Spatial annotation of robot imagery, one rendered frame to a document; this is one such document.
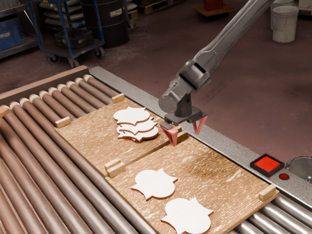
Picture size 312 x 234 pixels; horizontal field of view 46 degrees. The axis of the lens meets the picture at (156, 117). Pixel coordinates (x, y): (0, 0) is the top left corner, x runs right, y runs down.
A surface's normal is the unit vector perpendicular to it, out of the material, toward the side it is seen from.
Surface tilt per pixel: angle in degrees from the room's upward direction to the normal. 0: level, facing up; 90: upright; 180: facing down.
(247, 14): 80
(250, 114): 0
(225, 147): 0
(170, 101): 89
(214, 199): 0
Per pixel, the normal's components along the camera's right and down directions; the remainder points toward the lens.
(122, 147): -0.11, -0.85
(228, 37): -0.31, 0.37
